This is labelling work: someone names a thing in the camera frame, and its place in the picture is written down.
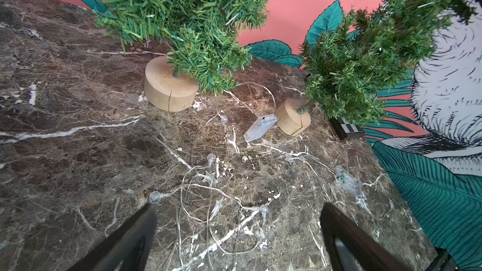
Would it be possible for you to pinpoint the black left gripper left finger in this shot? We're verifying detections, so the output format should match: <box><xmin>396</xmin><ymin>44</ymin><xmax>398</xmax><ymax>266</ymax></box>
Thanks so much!
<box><xmin>69</xmin><ymin>203</ymin><xmax>157</xmax><ymax>270</ymax></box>

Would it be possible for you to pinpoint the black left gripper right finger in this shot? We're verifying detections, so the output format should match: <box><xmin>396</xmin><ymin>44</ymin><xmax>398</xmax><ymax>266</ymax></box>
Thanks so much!
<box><xmin>320</xmin><ymin>203</ymin><xmax>409</xmax><ymax>270</ymax></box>

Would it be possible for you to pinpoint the clear string light wire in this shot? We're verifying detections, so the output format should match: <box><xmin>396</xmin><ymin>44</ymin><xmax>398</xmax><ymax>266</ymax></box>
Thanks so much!
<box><xmin>148</xmin><ymin>80</ymin><xmax>389</xmax><ymax>271</ymax></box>

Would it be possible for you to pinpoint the clear battery box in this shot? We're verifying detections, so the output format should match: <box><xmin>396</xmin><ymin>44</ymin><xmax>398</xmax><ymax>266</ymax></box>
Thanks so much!
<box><xmin>244</xmin><ymin>114</ymin><xmax>278</xmax><ymax>143</ymax></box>

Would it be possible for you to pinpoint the small tree wooden base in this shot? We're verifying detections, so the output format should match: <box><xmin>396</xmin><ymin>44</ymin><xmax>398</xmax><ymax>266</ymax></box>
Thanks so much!
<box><xmin>275</xmin><ymin>98</ymin><xmax>311</xmax><ymax>136</ymax></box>

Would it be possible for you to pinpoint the large tree wooden base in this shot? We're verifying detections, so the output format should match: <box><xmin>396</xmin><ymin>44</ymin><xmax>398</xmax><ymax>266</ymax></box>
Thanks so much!
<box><xmin>144</xmin><ymin>56</ymin><xmax>199</xmax><ymax>112</ymax></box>

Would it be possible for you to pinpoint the small green christmas tree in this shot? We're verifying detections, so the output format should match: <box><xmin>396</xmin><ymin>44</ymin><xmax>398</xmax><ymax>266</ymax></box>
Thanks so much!
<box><xmin>298</xmin><ymin>0</ymin><xmax>475</xmax><ymax>125</ymax></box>

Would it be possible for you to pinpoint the large green christmas tree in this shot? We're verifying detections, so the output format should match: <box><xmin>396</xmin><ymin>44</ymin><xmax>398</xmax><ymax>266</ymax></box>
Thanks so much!
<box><xmin>96</xmin><ymin>0</ymin><xmax>269</xmax><ymax>95</ymax></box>

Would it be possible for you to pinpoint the black white chessboard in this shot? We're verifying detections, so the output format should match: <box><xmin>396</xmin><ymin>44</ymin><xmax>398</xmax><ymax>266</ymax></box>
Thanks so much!
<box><xmin>329</xmin><ymin>118</ymin><xmax>365</xmax><ymax>141</ymax></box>

